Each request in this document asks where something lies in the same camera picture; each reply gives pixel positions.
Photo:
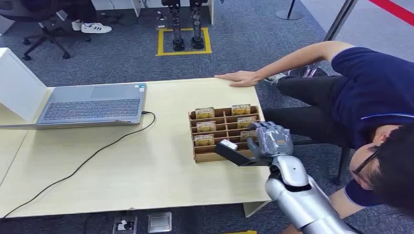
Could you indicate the white sneaker with stripes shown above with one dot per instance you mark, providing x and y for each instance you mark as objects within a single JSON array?
[
  {"x": 95, "y": 28},
  {"x": 76, "y": 25}
]

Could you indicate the black humanoid robot legs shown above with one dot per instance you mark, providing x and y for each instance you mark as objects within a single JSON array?
[{"x": 184, "y": 24}]

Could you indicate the white cabinet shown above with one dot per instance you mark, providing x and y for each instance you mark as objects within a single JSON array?
[{"x": 120, "y": 1}]

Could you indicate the dark thin stanchion post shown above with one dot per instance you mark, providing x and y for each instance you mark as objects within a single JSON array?
[{"x": 288, "y": 14}]

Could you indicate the black swivel office chair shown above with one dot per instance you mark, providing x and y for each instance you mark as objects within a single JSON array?
[{"x": 49, "y": 32}]

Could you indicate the person's right forearm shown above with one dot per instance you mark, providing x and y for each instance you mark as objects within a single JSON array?
[{"x": 287, "y": 63}]

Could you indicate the metal floor cover plate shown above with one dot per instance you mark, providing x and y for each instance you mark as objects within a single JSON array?
[{"x": 159, "y": 222}]

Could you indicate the black-rimmed glasses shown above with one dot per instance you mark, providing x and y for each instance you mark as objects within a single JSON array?
[{"x": 363, "y": 163}]

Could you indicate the gold printed card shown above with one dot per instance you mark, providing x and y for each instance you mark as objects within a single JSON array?
[
  {"x": 241, "y": 110},
  {"x": 206, "y": 127},
  {"x": 246, "y": 135},
  {"x": 245, "y": 122},
  {"x": 205, "y": 113},
  {"x": 204, "y": 140}
]

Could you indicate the white slanted box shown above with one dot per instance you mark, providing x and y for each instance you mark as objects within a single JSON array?
[{"x": 9, "y": 85}]

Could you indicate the black wrist camera, pale box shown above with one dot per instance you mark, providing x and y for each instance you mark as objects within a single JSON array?
[{"x": 234, "y": 156}]

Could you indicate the person's right hand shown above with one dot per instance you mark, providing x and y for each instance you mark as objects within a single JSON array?
[{"x": 241, "y": 77}]

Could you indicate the red barrier belt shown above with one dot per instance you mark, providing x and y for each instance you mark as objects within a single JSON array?
[{"x": 392, "y": 8}]

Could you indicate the person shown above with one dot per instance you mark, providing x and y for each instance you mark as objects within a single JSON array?
[{"x": 374, "y": 89}]

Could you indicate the grey open laptop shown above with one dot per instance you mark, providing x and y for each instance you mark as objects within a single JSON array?
[{"x": 89, "y": 108}]

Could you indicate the light wooden table leg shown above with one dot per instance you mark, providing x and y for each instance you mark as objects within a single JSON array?
[{"x": 253, "y": 208}]

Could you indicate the floor socket with plug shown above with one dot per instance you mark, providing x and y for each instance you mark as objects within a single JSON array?
[{"x": 124, "y": 226}]

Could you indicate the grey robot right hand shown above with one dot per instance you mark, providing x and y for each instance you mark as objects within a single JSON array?
[{"x": 275, "y": 141}]

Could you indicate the wooden card holder rack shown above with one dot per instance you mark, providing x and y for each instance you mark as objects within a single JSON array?
[{"x": 224, "y": 127}]

